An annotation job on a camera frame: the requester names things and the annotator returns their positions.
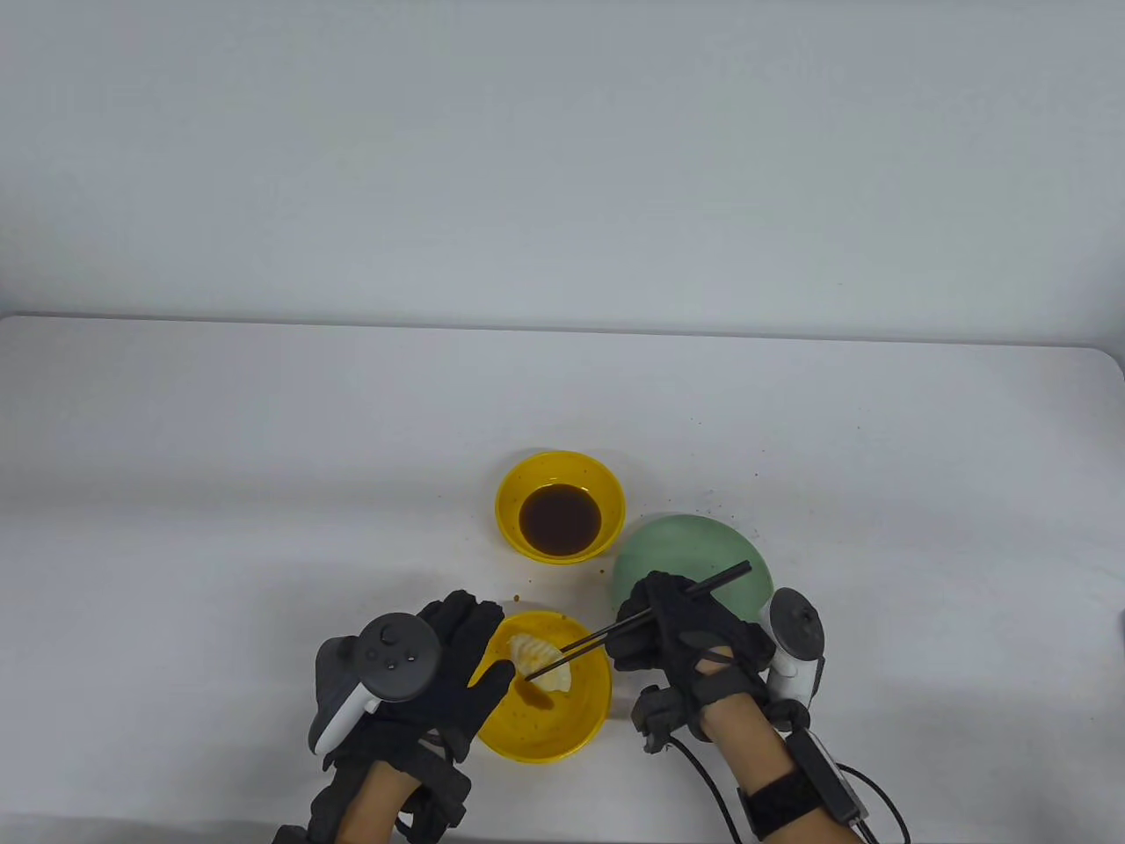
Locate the black cable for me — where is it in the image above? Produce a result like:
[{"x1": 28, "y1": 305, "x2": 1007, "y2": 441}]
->
[
  {"x1": 835, "y1": 763, "x2": 912, "y2": 844},
  {"x1": 670, "y1": 737, "x2": 752, "y2": 844}
]

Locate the dark brown dipping sauce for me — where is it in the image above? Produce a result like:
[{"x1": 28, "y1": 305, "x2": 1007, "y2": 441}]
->
[{"x1": 519, "y1": 484, "x2": 603, "y2": 556}]

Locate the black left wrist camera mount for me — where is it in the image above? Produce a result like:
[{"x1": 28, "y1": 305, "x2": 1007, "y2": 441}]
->
[{"x1": 271, "y1": 738, "x2": 473, "y2": 844}]

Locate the person's right hand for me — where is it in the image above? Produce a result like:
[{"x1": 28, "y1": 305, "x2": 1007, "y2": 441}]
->
[{"x1": 606, "y1": 571, "x2": 777, "y2": 741}]

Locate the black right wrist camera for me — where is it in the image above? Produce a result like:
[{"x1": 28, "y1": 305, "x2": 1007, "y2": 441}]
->
[{"x1": 632, "y1": 685, "x2": 706, "y2": 755}]

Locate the black chopstick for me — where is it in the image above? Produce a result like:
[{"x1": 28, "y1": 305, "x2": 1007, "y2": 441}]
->
[
  {"x1": 561, "y1": 568, "x2": 750, "y2": 657},
  {"x1": 524, "y1": 562, "x2": 754, "y2": 681}
]

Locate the yellow bowl with dumpling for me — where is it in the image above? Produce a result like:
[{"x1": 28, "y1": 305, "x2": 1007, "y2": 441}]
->
[{"x1": 466, "y1": 610, "x2": 613, "y2": 763}]

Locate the yellow bowl with dark sauce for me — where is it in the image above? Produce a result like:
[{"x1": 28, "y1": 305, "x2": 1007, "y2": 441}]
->
[{"x1": 495, "y1": 450, "x2": 627, "y2": 566}]

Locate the person's left hand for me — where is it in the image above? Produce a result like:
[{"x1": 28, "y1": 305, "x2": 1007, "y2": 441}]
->
[{"x1": 330, "y1": 591, "x2": 517, "y2": 775}]

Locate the black box on forearm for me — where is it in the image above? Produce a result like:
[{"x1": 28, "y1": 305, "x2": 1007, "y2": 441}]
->
[{"x1": 785, "y1": 728, "x2": 868, "y2": 825}]

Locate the white and black hand controller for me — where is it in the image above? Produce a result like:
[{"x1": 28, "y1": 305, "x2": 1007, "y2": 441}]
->
[{"x1": 759, "y1": 587, "x2": 828, "y2": 732}]

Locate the dark grey hand controller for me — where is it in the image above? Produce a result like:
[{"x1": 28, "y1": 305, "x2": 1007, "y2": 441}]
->
[{"x1": 308, "y1": 613, "x2": 440, "y2": 755}]

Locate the light green bowl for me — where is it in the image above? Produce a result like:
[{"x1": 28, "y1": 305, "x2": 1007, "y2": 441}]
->
[{"x1": 612, "y1": 514, "x2": 776, "y2": 636}]

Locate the person's right forearm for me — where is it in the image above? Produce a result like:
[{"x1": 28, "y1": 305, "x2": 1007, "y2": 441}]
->
[{"x1": 701, "y1": 697, "x2": 871, "y2": 844}]

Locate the black forearm strap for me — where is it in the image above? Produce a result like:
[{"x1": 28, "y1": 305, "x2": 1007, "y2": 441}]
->
[{"x1": 737, "y1": 770, "x2": 846, "y2": 842}]

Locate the person's left forearm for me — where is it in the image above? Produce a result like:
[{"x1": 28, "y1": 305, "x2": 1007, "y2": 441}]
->
[{"x1": 337, "y1": 760, "x2": 416, "y2": 844}]

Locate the white dumpling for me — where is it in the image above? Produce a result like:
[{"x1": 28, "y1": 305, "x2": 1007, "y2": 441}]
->
[{"x1": 508, "y1": 633, "x2": 574, "y2": 695}]

